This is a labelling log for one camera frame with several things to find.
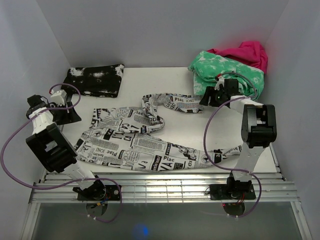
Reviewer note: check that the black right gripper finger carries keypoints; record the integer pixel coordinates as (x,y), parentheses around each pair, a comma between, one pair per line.
(210,91)
(205,101)

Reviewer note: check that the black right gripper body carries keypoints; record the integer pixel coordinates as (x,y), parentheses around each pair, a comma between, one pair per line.
(217,99)

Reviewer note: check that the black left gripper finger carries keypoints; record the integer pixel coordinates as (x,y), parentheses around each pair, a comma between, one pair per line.
(69,106)
(72,117)

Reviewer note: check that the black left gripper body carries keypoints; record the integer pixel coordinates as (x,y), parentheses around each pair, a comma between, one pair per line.
(59,116)

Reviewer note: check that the newspaper print trousers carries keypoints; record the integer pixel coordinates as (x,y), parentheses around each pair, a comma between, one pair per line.
(122,137)

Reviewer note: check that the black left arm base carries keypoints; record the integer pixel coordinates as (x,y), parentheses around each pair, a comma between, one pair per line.
(98,192)

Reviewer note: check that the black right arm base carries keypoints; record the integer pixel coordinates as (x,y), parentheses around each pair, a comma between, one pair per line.
(235,190)

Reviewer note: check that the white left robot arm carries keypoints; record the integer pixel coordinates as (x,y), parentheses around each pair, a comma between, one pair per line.
(52,148)

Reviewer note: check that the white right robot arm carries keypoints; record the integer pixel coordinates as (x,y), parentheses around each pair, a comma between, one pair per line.
(258,130)

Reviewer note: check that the green white tie-dye trousers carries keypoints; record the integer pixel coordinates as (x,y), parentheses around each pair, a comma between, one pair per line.
(207,66)

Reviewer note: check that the folded black white trousers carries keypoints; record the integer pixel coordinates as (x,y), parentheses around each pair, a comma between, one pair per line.
(100,81)

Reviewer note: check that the pink trousers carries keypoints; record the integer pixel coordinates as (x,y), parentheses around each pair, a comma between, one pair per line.
(250,53)

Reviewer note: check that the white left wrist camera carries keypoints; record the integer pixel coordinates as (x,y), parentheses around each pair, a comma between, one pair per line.
(59,98)

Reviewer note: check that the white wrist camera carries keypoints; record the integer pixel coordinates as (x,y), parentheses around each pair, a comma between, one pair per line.
(220,82)
(59,98)

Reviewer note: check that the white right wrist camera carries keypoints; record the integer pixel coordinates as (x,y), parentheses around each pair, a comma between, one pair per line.
(220,82)

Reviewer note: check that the aluminium rail frame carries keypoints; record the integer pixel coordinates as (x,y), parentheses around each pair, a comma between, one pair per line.
(179,205)

